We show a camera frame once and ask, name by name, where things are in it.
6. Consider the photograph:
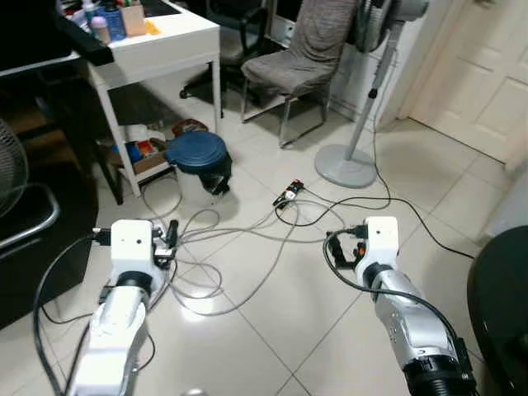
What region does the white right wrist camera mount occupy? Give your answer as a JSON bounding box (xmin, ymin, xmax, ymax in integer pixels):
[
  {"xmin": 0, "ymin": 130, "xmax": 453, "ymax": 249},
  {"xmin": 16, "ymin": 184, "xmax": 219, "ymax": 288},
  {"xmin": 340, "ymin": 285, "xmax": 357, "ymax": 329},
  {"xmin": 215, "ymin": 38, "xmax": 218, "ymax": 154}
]
[{"xmin": 362, "ymin": 216, "xmax": 402, "ymax": 275}]

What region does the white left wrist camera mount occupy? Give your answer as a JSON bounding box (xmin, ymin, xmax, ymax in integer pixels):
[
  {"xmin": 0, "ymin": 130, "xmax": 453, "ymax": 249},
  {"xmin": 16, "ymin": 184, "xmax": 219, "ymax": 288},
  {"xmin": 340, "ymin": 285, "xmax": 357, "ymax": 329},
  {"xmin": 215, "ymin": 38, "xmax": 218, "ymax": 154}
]
[{"xmin": 109, "ymin": 219, "xmax": 167, "ymax": 286}]

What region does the blue lid trash bin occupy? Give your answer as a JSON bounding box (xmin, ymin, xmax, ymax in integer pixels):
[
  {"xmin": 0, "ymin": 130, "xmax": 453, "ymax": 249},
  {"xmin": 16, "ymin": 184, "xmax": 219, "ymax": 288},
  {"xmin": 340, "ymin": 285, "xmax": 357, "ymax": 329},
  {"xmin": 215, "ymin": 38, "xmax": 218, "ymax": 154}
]
[{"xmin": 163, "ymin": 130, "xmax": 234, "ymax": 208}]

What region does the grey standing pedestal fan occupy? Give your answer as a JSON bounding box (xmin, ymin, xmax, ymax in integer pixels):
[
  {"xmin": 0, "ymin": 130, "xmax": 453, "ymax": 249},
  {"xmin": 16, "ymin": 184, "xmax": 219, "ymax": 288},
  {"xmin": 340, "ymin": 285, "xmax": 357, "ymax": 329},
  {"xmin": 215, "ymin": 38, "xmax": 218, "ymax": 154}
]
[{"xmin": 313, "ymin": 0, "xmax": 431, "ymax": 190}]

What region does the brown paper box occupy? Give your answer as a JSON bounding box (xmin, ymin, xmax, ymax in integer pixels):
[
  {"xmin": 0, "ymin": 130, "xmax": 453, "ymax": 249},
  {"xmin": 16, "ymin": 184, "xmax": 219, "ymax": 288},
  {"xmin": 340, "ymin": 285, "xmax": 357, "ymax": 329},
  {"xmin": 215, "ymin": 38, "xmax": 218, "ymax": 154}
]
[{"xmin": 121, "ymin": 3, "xmax": 149, "ymax": 36}]

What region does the black round seat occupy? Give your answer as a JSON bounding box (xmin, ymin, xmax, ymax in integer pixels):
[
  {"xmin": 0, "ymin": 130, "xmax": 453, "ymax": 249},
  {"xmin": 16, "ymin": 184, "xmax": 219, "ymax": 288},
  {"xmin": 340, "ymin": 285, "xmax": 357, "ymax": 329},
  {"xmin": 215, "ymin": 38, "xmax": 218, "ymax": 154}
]
[{"xmin": 467, "ymin": 226, "xmax": 528, "ymax": 396}]

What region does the pink bottle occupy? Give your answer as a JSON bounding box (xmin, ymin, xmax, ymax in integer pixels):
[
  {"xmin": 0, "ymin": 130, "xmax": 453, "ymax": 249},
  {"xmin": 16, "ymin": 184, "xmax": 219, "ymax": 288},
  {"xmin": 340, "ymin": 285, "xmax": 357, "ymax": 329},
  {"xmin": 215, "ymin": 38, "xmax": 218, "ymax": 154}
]
[{"xmin": 90, "ymin": 14, "xmax": 111, "ymax": 45}]

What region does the grey fabric chair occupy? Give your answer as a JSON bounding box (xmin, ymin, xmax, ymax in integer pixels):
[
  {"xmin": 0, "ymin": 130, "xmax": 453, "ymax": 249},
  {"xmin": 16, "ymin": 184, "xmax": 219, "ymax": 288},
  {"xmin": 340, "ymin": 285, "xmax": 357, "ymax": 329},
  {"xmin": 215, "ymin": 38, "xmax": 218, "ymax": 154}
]
[{"xmin": 238, "ymin": 0, "xmax": 361, "ymax": 150}]

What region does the white square table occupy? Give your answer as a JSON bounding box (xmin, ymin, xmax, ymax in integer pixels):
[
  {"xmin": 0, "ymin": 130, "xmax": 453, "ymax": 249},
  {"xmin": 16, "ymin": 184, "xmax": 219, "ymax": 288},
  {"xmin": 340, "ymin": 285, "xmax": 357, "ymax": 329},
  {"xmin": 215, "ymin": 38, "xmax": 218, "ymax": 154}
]
[{"xmin": 86, "ymin": 0, "xmax": 223, "ymax": 199}]

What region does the black office chair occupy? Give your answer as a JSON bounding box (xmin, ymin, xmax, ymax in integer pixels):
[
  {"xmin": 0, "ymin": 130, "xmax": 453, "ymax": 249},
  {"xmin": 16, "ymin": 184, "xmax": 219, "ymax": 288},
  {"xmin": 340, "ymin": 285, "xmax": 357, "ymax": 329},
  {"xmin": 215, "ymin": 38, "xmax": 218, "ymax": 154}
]
[{"xmin": 179, "ymin": 0, "xmax": 250, "ymax": 101}]

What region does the brown snack bag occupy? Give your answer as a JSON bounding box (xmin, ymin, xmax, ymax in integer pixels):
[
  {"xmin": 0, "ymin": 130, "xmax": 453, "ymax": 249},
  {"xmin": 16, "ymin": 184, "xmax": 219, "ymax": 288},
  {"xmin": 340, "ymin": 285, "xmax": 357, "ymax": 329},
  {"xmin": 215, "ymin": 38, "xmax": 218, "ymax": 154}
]
[{"xmin": 171, "ymin": 119, "xmax": 210, "ymax": 138}]

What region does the wire guard fan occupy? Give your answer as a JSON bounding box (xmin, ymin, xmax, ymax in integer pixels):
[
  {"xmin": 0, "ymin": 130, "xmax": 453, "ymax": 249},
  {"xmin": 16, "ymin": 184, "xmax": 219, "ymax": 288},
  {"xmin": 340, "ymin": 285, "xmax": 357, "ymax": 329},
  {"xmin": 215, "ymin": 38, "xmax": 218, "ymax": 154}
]
[{"xmin": 0, "ymin": 119, "xmax": 31, "ymax": 220}]

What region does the cardboard box with items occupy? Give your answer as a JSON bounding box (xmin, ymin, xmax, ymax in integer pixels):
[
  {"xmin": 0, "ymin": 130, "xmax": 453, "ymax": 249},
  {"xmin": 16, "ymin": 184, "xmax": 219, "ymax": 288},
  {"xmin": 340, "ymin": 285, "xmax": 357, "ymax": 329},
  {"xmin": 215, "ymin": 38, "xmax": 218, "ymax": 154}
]
[{"xmin": 110, "ymin": 124, "xmax": 171, "ymax": 179}]

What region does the white panel door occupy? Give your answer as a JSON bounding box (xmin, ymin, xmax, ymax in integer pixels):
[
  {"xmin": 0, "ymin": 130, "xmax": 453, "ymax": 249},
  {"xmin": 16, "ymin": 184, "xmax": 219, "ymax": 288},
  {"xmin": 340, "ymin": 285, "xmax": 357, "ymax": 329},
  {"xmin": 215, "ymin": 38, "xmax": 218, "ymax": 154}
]
[{"xmin": 408, "ymin": 0, "xmax": 528, "ymax": 167}]

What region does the grey floor cable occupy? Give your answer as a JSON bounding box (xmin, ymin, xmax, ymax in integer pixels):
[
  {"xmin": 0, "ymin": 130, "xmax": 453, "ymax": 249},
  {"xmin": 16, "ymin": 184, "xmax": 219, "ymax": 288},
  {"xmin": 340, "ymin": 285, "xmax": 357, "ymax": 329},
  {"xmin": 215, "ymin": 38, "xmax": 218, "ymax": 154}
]
[{"xmin": 139, "ymin": 177, "xmax": 332, "ymax": 319}]

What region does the black red plug connector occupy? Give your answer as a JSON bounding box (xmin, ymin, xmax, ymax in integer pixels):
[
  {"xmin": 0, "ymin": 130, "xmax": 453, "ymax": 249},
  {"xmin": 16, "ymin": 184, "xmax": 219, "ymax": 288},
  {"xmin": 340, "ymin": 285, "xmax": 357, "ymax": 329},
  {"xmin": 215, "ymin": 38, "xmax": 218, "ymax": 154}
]
[{"xmin": 275, "ymin": 179, "xmax": 305, "ymax": 207}]

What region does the black desk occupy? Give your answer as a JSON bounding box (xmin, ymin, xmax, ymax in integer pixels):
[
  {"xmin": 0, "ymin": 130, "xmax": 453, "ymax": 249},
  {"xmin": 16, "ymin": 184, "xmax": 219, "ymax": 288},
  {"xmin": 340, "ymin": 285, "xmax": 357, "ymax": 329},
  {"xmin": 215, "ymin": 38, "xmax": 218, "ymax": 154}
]
[{"xmin": 0, "ymin": 0, "xmax": 114, "ymax": 207}]

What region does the black floor cable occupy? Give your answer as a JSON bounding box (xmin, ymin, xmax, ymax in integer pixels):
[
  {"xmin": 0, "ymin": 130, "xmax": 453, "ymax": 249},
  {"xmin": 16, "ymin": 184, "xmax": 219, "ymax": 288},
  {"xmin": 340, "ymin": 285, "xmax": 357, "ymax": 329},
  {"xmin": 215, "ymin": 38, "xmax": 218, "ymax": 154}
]
[{"xmin": 274, "ymin": 49, "xmax": 478, "ymax": 262}]

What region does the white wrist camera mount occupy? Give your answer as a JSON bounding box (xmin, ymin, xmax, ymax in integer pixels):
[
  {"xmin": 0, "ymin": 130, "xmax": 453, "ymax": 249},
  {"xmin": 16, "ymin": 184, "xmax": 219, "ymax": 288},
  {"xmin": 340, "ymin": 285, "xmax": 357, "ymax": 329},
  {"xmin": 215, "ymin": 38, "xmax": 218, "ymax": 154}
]
[
  {"xmin": 109, "ymin": 219, "xmax": 167, "ymax": 286},
  {"xmin": 362, "ymin": 216, "xmax": 402, "ymax": 275}
]

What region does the blue bottle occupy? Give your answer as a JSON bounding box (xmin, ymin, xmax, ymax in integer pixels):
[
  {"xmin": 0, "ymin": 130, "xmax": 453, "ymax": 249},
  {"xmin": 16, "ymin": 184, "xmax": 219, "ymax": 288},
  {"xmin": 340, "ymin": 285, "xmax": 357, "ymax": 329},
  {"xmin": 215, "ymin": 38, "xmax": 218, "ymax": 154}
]
[{"xmin": 102, "ymin": 0, "xmax": 127, "ymax": 43}]

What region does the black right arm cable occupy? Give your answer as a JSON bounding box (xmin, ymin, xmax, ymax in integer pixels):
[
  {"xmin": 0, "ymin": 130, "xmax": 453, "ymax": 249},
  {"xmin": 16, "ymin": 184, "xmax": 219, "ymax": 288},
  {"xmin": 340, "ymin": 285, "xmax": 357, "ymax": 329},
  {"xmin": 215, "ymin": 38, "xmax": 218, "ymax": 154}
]
[{"xmin": 323, "ymin": 224, "xmax": 473, "ymax": 389}]

